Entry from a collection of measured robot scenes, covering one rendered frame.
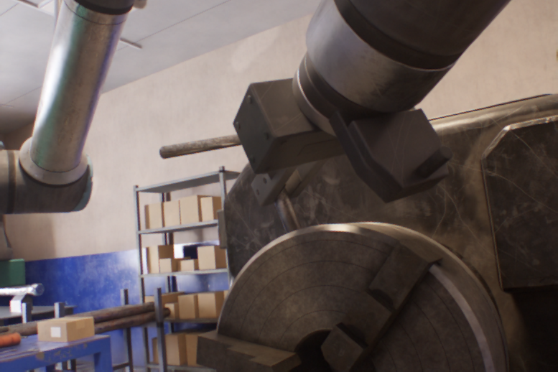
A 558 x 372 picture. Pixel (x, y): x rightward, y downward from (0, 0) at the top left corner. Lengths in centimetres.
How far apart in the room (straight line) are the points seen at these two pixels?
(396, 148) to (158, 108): 542
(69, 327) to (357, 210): 196
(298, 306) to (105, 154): 592
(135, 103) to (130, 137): 42
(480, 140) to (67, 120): 75
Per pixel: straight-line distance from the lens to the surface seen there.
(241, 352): 41
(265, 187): 43
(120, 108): 619
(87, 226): 646
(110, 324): 419
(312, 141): 33
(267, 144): 31
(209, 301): 454
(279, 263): 41
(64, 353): 231
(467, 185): 56
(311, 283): 40
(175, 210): 481
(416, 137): 31
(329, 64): 28
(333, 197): 61
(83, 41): 87
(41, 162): 111
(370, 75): 27
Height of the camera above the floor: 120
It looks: 10 degrees up
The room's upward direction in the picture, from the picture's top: 6 degrees counter-clockwise
